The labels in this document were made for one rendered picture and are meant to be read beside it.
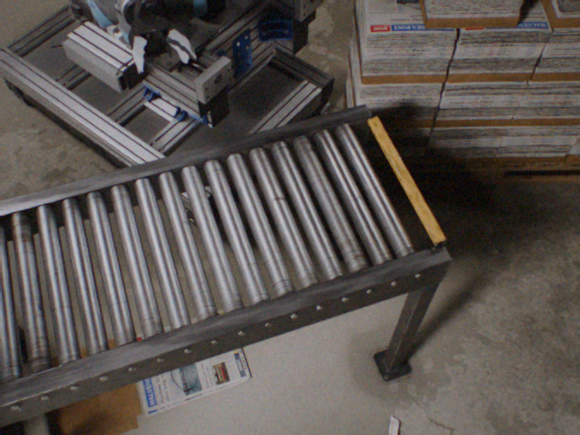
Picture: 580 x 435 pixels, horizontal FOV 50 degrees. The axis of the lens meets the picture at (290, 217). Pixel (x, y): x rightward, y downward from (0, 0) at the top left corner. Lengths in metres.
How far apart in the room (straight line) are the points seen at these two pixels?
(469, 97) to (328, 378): 1.11
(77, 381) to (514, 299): 1.65
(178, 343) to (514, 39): 1.40
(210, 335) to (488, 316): 1.28
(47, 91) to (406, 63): 1.52
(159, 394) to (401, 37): 1.44
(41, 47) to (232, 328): 1.95
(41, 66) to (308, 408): 1.85
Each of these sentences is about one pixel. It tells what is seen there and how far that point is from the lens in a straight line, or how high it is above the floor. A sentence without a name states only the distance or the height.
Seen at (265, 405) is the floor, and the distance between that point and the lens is 2.22.
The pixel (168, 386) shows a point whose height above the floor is 0.01.
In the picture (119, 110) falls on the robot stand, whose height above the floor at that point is 0.23.
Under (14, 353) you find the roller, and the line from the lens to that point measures 1.56.
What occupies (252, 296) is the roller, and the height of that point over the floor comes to 0.79.
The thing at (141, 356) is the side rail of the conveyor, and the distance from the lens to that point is 1.46.
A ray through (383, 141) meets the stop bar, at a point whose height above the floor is 0.82.
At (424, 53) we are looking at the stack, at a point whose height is 0.74.
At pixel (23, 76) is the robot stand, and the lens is 2.97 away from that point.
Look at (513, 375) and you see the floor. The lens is 2.39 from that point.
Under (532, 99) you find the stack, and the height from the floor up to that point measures 0.52.
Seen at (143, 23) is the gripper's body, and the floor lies 1.25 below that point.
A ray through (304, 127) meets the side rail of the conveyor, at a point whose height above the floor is 0.80.
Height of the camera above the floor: 2.14
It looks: 58 degrees down
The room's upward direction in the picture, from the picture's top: straight up
